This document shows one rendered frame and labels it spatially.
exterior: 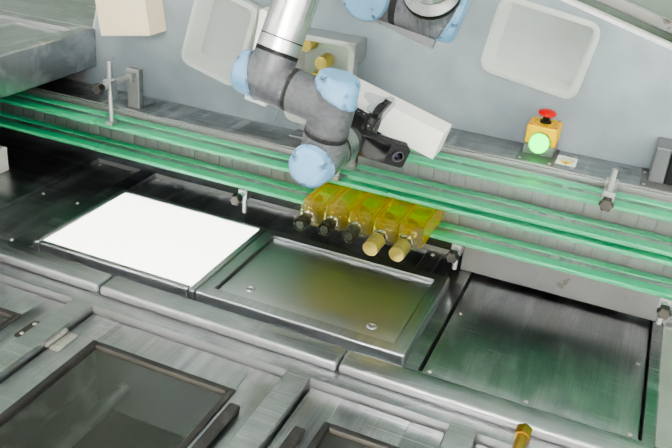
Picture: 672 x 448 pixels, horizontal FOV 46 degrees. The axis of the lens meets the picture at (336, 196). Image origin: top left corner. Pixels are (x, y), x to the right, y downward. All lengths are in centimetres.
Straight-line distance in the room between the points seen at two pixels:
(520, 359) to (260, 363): 53
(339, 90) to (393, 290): 63
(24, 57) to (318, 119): 107
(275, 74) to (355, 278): 64
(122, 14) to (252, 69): 93
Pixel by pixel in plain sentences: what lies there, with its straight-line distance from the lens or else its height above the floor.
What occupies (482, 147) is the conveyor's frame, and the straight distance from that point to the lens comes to 185.
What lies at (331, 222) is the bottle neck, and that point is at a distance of 172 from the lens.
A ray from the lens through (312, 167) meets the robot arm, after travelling 131.
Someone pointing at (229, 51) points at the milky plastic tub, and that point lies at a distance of 214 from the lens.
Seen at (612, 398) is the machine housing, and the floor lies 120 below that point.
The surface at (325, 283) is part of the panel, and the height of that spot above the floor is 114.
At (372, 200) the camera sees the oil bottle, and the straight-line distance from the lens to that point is 180.
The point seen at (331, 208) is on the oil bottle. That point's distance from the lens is 175.
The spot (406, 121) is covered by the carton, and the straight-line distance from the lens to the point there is 159.
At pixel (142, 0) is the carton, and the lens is 217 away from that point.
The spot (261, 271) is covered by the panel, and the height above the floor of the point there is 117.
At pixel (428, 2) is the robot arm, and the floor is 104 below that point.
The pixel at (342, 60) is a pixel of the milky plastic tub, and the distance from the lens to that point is 198.
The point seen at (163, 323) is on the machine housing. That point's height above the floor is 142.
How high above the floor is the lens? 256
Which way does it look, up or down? 58 degrees down
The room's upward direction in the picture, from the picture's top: 133 degrees counter-clockwise
